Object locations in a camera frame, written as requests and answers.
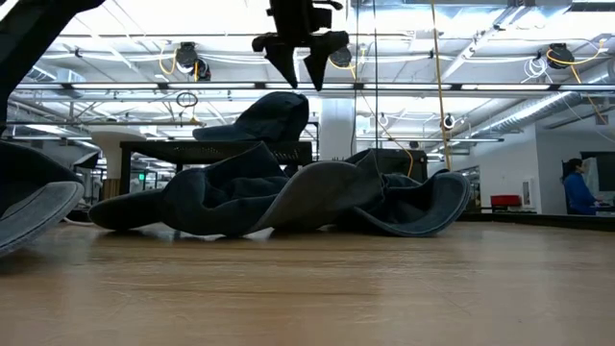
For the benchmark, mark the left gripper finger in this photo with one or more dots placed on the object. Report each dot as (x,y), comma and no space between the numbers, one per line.
(283,53)
(322,53)

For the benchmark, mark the dark blue denim cap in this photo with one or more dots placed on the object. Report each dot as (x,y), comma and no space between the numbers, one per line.
(216,202)
(274,117)

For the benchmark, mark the grey baseball cap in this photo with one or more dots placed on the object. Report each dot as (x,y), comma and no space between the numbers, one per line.
(432,206)
(33,211)
(317,192)

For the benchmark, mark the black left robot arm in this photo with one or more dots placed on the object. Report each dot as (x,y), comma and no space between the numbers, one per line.
(24,38)

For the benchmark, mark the white building column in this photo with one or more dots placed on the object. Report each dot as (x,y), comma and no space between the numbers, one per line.
(336,130)

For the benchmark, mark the black perforated metal panel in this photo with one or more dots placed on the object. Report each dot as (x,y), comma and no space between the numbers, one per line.
(403,161)

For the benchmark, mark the red box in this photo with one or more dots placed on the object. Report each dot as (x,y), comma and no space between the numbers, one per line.
(505,201)

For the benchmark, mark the person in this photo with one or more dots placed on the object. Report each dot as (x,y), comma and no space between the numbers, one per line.
(576,192)

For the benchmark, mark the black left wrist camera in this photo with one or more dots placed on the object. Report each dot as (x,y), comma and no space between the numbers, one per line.
(323,18)

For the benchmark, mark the dark wall monitor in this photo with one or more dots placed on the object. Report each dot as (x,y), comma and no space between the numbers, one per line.
(606,173)

